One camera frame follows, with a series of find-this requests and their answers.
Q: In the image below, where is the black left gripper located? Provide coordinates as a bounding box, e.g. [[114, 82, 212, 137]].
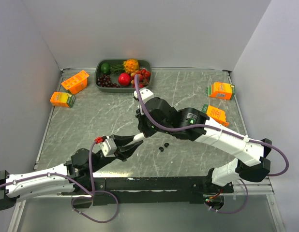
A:
[[89, 134, 143, 173]]

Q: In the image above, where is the green lime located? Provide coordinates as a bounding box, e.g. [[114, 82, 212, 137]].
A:
[[100, 63, 111, 74]]

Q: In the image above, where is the aluminium frame rail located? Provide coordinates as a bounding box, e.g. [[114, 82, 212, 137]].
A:
[[232, 178, 274, 195]]

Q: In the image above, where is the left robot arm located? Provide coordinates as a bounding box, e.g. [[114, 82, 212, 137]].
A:
[[0, 133, 145, 211]]

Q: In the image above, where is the white earbud charging case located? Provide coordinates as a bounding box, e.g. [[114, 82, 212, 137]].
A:
[[133, 133, 145, 142]]

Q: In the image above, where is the dark grape bunch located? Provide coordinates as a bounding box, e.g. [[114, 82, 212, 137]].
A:
[[97, 74, 120, 88]]

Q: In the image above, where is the orange green box left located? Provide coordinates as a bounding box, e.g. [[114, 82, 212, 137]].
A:
[[50, 92, 75, 108]]

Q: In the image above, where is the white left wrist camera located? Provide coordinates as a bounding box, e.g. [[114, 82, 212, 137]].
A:
[[94, 136, 117, 157]]

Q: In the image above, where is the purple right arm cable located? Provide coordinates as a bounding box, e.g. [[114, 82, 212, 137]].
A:
[[134, 74, 290, 215]]

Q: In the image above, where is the grey-green fruit tray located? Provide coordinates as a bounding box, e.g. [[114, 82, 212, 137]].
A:
[[94, 58, 153, 93]]

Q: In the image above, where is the red apple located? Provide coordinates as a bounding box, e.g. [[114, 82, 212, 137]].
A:
[[118, 73, 131, 87]]

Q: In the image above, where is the orange box back right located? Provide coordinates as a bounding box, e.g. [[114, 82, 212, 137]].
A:
[[206, 82, 235, 100]]

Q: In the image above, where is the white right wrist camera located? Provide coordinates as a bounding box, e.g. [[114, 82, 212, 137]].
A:
[[133, 88, 154, 104]]

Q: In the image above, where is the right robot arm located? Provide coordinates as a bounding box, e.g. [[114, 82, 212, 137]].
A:
[[136, 97, 271, 193]]

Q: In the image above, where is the green leafy sprig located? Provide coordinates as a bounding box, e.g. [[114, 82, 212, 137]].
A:
[[110, 64, 125, 74]]

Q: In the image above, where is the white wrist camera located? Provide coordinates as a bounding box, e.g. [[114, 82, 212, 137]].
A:
[[94, 136, 117, 157], [133, 88, 154, 104]]

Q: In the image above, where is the red lychee bunch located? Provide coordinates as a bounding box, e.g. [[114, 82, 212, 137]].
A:
[[130, 69, 151, 88]]

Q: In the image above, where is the orange box back left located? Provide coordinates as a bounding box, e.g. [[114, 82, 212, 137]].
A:
[[61, 70, 89, 95]]

